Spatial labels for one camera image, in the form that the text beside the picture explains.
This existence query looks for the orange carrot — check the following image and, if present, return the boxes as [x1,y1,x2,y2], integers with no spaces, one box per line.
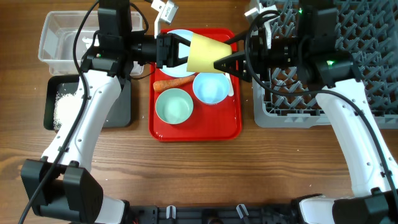
[152,75,195,93]

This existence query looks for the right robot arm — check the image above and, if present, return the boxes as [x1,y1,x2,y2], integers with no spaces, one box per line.
[214,1,397,223]

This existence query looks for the large light blue plate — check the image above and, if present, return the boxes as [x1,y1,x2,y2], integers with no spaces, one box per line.
[160,29,194,78]

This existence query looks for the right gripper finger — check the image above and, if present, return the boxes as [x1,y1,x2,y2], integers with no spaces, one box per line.
[224,30,248,44]
[213,51,245,77]

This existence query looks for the green bowl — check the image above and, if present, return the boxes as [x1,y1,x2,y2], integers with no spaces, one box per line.
[155,88,194,124]

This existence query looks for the light blue bowl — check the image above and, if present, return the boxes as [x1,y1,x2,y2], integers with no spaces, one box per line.
[193,73,230,105]

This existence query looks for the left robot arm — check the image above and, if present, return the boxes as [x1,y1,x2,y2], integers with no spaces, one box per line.
[21,1,190,223]

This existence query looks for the grey dishwasher rack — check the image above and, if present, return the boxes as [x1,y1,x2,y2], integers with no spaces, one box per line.
[244,1,397,129]

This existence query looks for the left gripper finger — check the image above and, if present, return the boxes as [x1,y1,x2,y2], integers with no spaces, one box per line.
[171,57,188,67]
[171,34,191,47]

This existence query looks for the white napkin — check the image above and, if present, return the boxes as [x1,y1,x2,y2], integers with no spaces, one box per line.
[82,37,100,49]

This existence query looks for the white rice pile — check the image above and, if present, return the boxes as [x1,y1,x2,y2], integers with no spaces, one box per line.
[53,93,81,130]

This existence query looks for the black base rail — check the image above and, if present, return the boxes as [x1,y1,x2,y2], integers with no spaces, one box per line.
[124,204,299,224]

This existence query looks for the black waste tray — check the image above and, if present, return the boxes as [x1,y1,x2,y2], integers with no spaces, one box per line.
[44,75,132,131]

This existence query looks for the white plastic spoon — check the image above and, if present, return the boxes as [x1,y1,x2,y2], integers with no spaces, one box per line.
[225,73,234,96]

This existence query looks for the yellow plastic cup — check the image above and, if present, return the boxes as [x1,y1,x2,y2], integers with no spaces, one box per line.
[187,33,232,73]

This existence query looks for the clear plastic bin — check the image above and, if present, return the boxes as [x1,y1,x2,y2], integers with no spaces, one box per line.
[37,11,146,77]

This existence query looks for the red serving tray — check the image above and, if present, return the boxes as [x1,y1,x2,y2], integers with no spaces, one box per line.
[148,65,242,141]

